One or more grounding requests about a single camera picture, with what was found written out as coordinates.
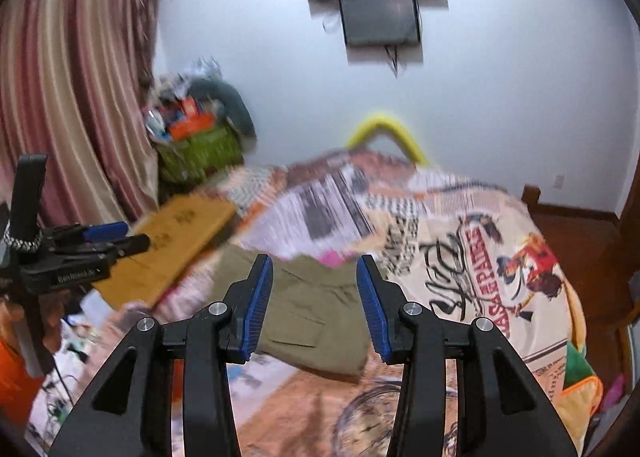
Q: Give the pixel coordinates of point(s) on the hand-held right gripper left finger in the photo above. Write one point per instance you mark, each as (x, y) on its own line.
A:
(260, 307)

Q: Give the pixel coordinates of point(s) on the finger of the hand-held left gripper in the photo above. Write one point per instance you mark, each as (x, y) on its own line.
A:
(134, 244)
(105, 230)

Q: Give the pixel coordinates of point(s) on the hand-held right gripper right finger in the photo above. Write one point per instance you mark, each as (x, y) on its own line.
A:
(372, 307)

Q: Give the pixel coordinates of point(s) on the khaki pants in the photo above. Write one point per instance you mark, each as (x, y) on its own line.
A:
(310, 317)

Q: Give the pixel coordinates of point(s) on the cardboard box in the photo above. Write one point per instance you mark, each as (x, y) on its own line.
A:
(170, 242)

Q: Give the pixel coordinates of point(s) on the printed blanket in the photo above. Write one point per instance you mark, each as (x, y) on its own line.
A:
(475, 277)

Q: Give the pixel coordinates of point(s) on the green bag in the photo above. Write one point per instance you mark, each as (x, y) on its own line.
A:
(200, 157)

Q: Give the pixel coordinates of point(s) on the orange cloth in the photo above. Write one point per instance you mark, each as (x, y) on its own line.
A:
(12, 382)

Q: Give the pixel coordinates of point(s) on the orange box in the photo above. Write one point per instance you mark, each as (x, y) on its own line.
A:
(190, 127)

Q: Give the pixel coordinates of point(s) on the striped pink curtain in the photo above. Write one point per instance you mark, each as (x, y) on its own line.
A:
(75, 87)

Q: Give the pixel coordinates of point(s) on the yellow foam tube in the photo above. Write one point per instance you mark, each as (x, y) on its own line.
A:
(395, 129)

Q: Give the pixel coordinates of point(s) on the wooden bedpost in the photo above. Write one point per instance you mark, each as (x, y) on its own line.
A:
(531, 197)

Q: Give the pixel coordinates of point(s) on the pink slipper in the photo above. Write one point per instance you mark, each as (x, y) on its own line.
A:
(614, 393)

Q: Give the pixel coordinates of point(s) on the wall outlet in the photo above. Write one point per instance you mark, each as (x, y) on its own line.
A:
(558, 181)

